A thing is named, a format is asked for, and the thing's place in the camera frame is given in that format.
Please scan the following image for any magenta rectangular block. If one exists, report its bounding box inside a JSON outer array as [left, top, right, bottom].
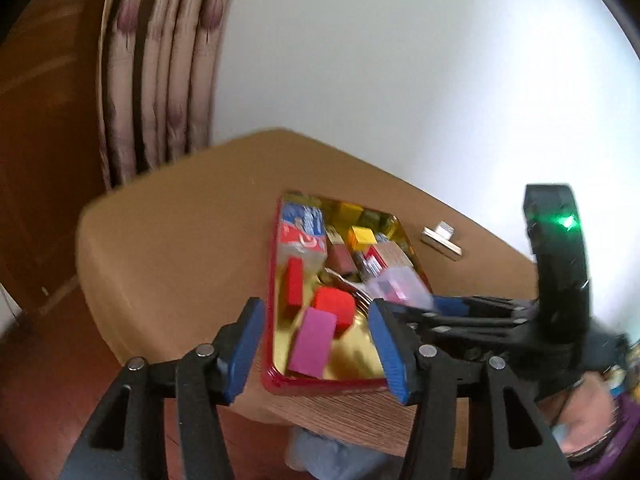
[[287, 307, 337, 378]]

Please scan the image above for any grey blue cloth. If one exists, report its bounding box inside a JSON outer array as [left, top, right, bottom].
[[285, 427, 408, 480]]

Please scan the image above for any person's right forearm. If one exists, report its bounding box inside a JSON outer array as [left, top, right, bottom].
[[547, 374, 618, 458]]

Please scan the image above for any purple clothing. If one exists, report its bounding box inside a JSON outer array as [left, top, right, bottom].
[[570, 390, 640, 480]]

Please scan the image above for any yellow red-striped block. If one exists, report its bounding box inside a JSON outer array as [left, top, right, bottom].
[[347, 226, 377, 251]]

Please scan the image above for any red printed cardboard box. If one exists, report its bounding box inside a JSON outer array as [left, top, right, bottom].
[[365, 241, 415, 273]]

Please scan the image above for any red-orange rounded square block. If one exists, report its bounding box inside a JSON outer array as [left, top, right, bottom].
[[312, 286, 356, 337]]

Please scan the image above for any blue white toothpaste box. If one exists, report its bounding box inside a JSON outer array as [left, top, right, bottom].
[[277, 199, 328, 281]]

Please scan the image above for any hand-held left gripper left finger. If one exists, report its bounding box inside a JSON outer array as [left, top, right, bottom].
[[60, 297, 266, 480]]

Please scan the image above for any clear plastic case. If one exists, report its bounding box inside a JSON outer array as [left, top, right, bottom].
[[365, 266, 435, 313]]

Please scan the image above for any large metal clamp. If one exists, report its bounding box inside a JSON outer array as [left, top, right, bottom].
[[320, 267, 373, 311]]

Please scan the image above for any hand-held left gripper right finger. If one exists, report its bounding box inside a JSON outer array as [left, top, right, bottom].
[[369, 298, 573, 480]]

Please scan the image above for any dark red rectangular tin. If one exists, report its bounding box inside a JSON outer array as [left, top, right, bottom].
[[260, 191, 436, 397]]

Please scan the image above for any red rectangular block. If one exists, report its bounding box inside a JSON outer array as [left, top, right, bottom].
[[284, 256, 305, 308]]

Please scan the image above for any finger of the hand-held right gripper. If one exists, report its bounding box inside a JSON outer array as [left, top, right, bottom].
[[392, 305, 532, 356], [432, 296, 540, 320]]

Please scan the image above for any orange brown block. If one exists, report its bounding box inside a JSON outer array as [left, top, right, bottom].
[[327, 242, 353, 273]]

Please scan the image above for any beige striped curtain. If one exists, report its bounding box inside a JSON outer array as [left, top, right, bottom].
[[97, 0, 246, 191]]

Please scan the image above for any brown wooden door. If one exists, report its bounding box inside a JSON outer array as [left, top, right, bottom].
[[0, 0, 118, 321]]

